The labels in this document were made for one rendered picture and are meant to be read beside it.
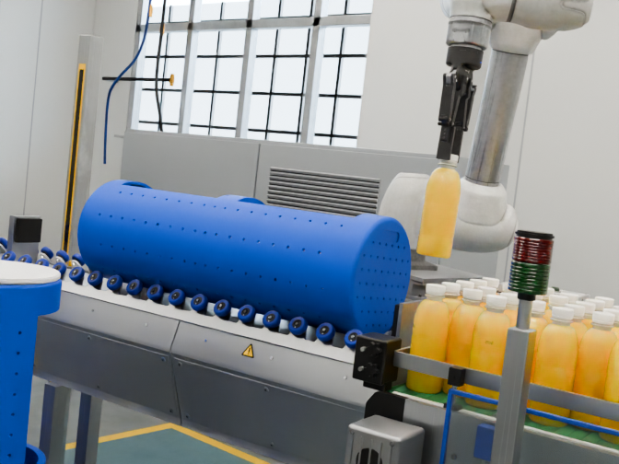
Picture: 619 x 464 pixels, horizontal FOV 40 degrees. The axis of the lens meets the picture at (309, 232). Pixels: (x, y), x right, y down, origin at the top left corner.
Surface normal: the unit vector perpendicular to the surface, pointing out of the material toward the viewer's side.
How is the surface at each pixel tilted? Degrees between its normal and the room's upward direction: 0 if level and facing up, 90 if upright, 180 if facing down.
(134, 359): 110
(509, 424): 90
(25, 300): 90
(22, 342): 89
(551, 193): 90
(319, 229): 47
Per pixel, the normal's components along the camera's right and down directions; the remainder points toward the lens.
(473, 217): -0.14, 0.23
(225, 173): -0.65, -0.02
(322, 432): -0.55, 0.33
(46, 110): 0.76, 0.13
